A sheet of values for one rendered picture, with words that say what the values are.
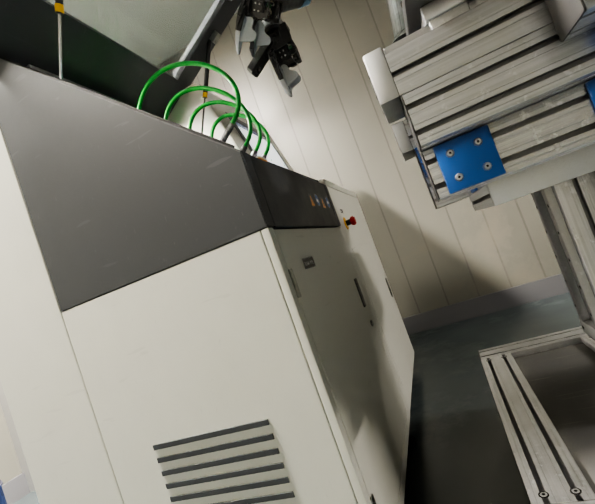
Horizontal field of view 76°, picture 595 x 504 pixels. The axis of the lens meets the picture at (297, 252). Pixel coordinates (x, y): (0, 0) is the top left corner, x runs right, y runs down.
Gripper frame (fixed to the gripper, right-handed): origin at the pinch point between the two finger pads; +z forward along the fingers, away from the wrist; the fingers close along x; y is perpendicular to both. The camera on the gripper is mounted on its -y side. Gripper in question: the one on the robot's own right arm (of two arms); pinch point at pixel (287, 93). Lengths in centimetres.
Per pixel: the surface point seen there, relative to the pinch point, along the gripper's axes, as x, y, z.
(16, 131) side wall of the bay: -47, -56, -2
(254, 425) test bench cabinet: -47, -20, 79
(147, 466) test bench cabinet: -47, -50, 83
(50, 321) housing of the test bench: -47, -65, 44
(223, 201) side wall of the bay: -47, -10, 35
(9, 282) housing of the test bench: -47, -74, 31
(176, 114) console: 23, -52, -25
